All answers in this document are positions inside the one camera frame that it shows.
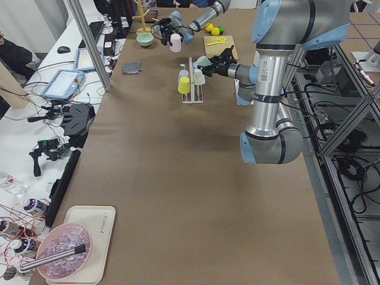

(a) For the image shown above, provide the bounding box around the pink cup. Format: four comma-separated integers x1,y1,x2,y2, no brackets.
169,33,182,53

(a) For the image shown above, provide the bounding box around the light green cup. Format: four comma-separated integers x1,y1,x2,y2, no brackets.
197,55,212,67

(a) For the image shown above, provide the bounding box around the white cup on rack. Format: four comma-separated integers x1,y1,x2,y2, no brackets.
194,68,205,86

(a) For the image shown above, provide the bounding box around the pale blue cup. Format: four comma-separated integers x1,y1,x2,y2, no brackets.
178,69,190,83

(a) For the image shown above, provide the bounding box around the white cup holder rack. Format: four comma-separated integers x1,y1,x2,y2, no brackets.
181,57,204,104

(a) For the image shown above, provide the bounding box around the yellow cup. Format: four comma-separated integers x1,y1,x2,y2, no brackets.
178,76,191,94

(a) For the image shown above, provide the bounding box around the wooden cutting board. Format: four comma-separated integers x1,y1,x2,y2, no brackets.
204,36,239,60

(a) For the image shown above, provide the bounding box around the green bowl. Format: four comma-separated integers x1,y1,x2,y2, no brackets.
136,33,154,48

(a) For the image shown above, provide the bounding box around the wooden mug tree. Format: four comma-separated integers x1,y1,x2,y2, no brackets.
132,0,152,35

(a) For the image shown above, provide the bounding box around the yellow lemon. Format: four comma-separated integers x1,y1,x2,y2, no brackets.
205,23,214,33

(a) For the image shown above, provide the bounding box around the grey folded cloth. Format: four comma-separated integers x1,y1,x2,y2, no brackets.
122,62,141,75

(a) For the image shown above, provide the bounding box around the black keyboard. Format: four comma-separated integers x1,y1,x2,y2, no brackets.
89,21,105,43

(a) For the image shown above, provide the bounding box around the black computer mouse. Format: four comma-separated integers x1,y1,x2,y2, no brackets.
57,46,71,54

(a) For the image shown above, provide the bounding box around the teach pendant tablet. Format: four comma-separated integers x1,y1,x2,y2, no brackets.
40,69,84,100

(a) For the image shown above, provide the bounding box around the person in black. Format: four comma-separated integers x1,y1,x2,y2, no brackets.
1,32,34,80

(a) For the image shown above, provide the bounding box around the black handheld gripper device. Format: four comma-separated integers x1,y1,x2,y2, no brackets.
29,138,71,177

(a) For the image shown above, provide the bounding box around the black bar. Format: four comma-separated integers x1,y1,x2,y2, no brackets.
45,150,81,228

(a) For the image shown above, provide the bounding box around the cream plastic tray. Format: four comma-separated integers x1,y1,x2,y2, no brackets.
46,205,116,284

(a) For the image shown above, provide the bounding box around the plastic water bottle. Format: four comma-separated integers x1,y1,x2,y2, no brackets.
1,171,27,195

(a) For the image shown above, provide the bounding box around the purple label bottle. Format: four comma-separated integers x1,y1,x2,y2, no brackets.
21,198,48,217
9,237,40,258

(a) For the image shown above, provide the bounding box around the pink bowl of ice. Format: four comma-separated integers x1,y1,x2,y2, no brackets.
36,223,92,280

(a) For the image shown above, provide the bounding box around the aluminium frame post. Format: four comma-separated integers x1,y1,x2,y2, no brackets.
68,0,112,91

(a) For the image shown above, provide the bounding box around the black stand bracket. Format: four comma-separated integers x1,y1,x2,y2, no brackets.
60,103,96,148

